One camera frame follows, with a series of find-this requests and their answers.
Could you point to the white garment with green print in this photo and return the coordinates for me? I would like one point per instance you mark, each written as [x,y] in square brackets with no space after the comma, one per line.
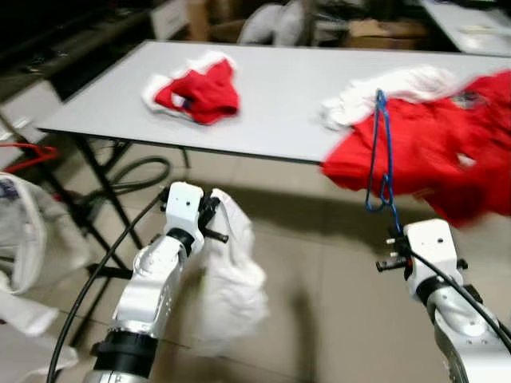
[231,279]

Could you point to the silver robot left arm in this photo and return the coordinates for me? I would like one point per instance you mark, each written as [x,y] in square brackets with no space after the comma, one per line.
[152,283]

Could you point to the red jacket with plaid lining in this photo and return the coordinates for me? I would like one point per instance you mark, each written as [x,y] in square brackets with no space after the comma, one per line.
[435,148]

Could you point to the small red white garment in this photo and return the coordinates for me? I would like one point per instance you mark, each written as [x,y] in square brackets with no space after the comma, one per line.
[204,94]

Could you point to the grey table with black legs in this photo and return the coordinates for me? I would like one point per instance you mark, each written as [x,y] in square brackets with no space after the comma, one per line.
[279,88]

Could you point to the white cotton garment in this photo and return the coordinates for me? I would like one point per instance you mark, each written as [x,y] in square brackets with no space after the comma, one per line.
[351,104]

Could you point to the grey pillow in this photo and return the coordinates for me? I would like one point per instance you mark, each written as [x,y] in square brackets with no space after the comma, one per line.
[259,25]
[291,24]

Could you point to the white drawer unit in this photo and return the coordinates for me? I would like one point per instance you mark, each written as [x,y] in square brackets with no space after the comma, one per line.
[169,20]

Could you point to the black low tv bench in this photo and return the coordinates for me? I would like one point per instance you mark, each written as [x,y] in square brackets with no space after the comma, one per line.
[48,48]

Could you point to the white table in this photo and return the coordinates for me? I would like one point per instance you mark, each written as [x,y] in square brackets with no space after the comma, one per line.
[471,28]

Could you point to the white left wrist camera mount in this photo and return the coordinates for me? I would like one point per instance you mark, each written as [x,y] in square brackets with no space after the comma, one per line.
[184,206]

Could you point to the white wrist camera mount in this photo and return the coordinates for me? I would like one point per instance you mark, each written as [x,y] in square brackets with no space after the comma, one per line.
[184,206]
[431,243]

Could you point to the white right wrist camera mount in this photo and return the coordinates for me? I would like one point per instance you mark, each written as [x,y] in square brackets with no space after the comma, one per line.
[431,243]

